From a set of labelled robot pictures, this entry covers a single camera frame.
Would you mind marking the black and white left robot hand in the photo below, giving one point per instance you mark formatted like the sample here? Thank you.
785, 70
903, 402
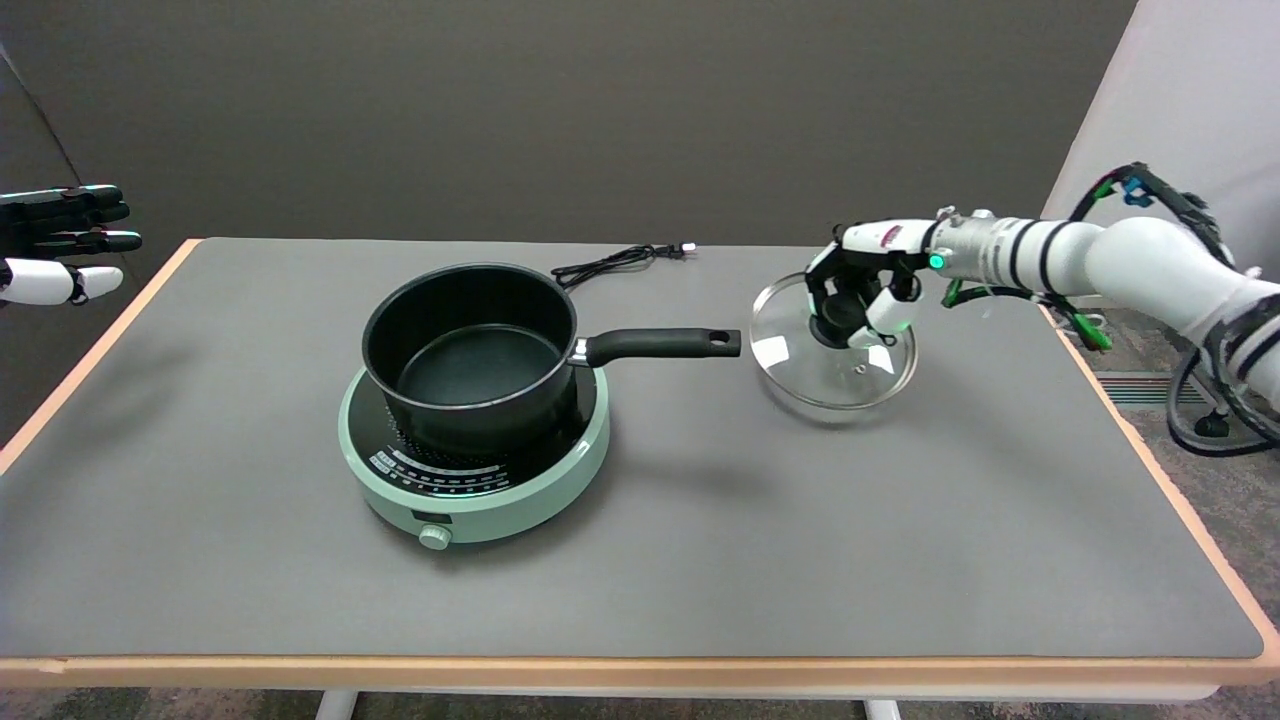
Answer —
60, 240

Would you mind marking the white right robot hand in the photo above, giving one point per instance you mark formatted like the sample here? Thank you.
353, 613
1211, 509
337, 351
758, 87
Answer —
868, 275

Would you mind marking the glass pot lid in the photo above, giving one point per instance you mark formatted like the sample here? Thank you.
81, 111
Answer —
830, 365

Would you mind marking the grey table mat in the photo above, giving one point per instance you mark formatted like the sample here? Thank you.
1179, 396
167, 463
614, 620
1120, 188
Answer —
620, 520

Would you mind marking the green induction cooker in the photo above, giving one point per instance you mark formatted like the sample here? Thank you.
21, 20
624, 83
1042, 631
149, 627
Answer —
475, 480

